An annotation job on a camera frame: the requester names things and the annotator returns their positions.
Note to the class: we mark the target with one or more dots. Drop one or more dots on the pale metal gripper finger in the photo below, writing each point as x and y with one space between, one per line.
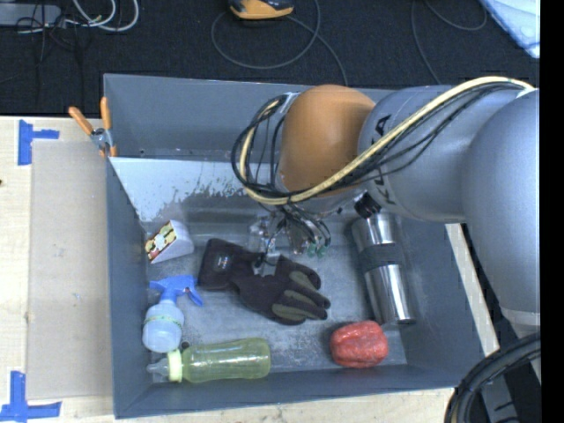
267 266
259 232

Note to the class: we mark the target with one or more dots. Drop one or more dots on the black and olive glove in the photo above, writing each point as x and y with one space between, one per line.
269 289

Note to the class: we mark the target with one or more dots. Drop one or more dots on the grey metal bin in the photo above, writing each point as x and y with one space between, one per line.
308 337

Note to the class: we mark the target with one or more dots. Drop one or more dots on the white box with red-yellow print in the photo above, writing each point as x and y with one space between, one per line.
172 241

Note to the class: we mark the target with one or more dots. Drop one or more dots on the steel flask with black band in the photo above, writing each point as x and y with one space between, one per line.
388 280

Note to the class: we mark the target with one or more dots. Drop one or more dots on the clear plastic bottle yellow liquid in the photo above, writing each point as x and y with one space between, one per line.
224 360

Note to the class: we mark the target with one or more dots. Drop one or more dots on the clear spray bottle blue head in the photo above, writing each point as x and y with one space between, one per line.
164 324

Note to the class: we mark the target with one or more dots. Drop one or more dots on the pale cardboard board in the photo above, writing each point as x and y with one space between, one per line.
66 258

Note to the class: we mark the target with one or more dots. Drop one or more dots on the black cylinder on white bracket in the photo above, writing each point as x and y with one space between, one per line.
366 205

